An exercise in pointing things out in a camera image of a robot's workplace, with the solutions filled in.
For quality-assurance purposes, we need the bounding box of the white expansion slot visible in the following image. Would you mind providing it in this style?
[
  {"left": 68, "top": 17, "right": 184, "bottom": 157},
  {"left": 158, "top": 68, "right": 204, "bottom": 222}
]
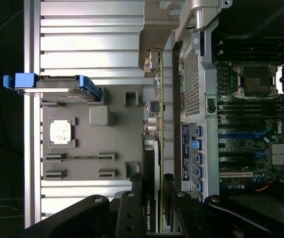
[{"left": 218, "top": 171, "right": 253, "bottom": 178}]

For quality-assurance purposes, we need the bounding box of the green RAM stick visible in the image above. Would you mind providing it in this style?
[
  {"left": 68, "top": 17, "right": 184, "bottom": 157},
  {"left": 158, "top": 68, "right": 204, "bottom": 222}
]
[{"left": 45, "top": 154, "right": 114, "bottom": 161}]

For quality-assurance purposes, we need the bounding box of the grey parts rack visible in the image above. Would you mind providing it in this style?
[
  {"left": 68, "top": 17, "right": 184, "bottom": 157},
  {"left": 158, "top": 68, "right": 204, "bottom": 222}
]
[{"left": 41, "top": 85, "right": 145, "bottom": 182}]

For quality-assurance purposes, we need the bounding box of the green motherboard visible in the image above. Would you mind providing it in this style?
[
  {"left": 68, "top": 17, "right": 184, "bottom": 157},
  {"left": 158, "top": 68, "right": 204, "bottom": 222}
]
[{"left": 216, "top": 37, "right": 284, "bottom": 196}]

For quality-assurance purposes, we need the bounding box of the blue expansion slot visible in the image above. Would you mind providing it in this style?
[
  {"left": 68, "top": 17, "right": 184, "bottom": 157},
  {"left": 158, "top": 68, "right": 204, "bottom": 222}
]
[{"left": 218, "top": 128, "right": 269, "bottom": 140}]

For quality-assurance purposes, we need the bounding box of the silver CPU chip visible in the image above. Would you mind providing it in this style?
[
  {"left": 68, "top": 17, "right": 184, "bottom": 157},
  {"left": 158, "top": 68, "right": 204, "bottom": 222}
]
[{"left": 49, "top": 119, "right": 72, "bottom": 145}]

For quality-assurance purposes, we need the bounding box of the silver chipset heat sink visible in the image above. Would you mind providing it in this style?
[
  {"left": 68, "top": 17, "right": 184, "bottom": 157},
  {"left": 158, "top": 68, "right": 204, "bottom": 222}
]
[{"left": 270, "top": 143, "right": 284, "bottom": 166}]

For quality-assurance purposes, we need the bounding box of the open black PC case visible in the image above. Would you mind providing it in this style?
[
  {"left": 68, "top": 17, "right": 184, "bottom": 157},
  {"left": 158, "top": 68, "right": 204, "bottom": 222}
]
[{"left": 172, "top": 0, "right": 284, "bottom": 238}]

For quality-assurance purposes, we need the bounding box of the hard disk with blue carrier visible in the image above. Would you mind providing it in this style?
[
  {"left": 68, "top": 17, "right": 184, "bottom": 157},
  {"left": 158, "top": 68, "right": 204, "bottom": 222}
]
[{"left": 2, "top": 72, "right": 103, "bottom": 103}]

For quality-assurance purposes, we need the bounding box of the CPU socket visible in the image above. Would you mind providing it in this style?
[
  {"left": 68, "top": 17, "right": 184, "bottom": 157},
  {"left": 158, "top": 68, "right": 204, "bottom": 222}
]
[{"left": 232, "top": 63, "right": 281, "bottom": 100}]

